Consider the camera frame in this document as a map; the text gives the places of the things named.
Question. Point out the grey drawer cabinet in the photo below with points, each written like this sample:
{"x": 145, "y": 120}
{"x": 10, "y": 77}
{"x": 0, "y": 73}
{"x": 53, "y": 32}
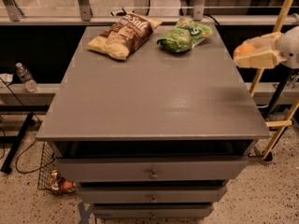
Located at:
{"x": 156, "y": 104}

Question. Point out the top grey drawer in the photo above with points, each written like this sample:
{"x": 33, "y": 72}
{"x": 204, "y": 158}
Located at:
{"x": 151, "y": 169}

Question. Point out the clear plastic water bottle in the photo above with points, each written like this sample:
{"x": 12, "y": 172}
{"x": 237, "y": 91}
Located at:
{"x": 26, "y": 78}

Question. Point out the green rice chip bag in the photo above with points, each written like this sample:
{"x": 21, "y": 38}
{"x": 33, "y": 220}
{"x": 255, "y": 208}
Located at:
{"x": 185, "y": 36}

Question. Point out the bottom grey drawer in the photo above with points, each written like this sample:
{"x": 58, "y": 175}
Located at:
{"x": 142, "y": 211}

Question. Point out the snack packets in basket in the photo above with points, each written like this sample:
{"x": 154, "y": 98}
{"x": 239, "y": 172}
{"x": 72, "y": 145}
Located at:
{"x": 57, "y": 182}

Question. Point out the grey drawer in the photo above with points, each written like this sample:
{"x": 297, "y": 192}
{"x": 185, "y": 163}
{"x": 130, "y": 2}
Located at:
{"x": 142, "y": 211}
{"x": 183, "y": 194}
{"x": 151, "y": 169}

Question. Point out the black wire basket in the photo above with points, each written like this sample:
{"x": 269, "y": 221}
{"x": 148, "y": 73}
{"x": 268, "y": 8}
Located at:
{"x": 46, "y": 166}

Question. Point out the brown sea salt chip bag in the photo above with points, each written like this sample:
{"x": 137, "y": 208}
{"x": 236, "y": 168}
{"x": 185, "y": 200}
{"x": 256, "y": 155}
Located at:
{"x": 125, "y": 36}

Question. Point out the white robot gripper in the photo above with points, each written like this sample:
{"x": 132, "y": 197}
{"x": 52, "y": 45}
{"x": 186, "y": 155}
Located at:
{"x": 290, "y": 47}

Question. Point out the black metal stand leg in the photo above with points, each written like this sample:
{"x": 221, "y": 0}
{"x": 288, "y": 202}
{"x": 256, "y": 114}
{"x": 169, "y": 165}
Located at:
{"x": 16, "y": 141}

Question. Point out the yellow wooden ladder frame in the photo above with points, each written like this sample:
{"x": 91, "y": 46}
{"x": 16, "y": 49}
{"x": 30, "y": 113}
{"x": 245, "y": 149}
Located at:
{"x": 280, "y": 125}

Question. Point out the orange fruit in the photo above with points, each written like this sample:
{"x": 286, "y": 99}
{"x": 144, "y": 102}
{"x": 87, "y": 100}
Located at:
{"x": 243, "y": 49}

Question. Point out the middle grey drawer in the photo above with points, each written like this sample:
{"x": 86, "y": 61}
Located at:
{"x": 183, "y": 194}

